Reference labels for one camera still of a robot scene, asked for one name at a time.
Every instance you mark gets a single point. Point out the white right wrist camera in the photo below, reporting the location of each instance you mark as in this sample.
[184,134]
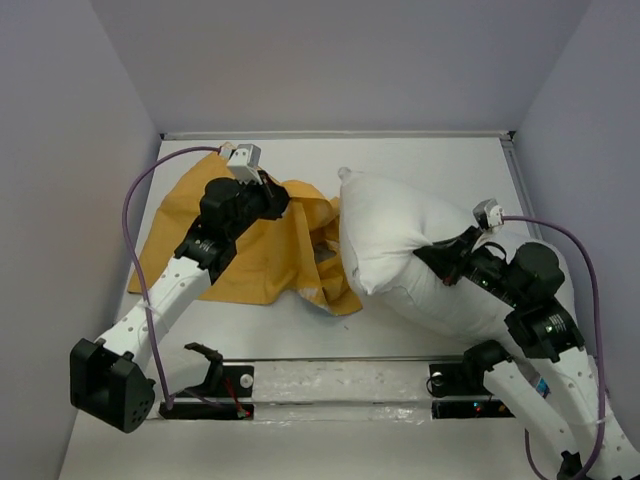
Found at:
[489,215]

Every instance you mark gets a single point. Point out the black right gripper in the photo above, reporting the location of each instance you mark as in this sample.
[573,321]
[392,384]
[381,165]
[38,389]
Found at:
[443,257]

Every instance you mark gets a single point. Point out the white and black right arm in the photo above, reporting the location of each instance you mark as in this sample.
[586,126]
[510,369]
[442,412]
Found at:
[577,423]

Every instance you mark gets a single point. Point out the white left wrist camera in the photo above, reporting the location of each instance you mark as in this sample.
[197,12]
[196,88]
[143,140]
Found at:
[244,164]

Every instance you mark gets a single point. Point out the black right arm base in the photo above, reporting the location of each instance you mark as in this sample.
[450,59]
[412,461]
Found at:
[458,393]

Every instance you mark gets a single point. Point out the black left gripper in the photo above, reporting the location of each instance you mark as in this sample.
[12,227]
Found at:
[275,197]

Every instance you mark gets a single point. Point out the white pillow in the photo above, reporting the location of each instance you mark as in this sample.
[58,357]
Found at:
[382,222]

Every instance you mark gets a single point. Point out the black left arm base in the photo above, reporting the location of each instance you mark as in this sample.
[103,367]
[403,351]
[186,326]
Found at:
[210,390]

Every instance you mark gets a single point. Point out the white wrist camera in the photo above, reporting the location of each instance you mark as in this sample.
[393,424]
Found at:
[244,164]
[489,215]

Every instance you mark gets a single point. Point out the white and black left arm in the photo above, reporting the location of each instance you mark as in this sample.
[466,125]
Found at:
[107,376]

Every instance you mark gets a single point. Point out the yellow pillowcase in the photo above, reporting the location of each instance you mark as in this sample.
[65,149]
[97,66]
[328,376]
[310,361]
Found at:
[300,252]

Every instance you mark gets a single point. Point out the white front board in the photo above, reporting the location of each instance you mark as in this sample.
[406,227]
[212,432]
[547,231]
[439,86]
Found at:
[313,420]

